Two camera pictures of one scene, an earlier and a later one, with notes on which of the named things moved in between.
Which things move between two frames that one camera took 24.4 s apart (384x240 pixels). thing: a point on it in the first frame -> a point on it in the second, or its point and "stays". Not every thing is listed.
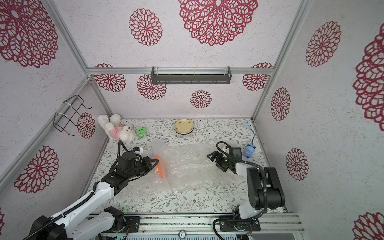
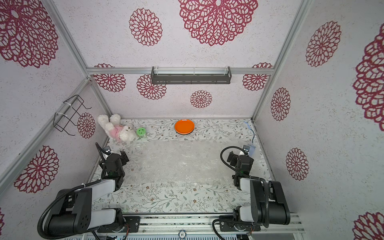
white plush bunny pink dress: (125, 133) stays
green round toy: (141, 131) stays
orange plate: (159, 166) -> (184, 126)
